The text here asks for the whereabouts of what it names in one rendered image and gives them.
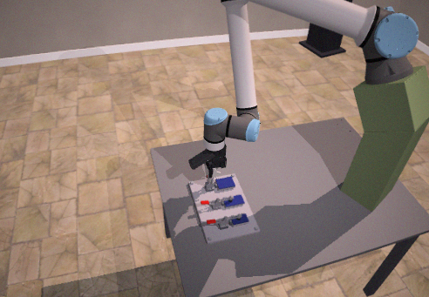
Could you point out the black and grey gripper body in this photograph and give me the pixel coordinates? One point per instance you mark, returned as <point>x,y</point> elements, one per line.
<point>219,160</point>

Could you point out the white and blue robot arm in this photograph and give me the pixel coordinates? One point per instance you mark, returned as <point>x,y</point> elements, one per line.
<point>393,35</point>

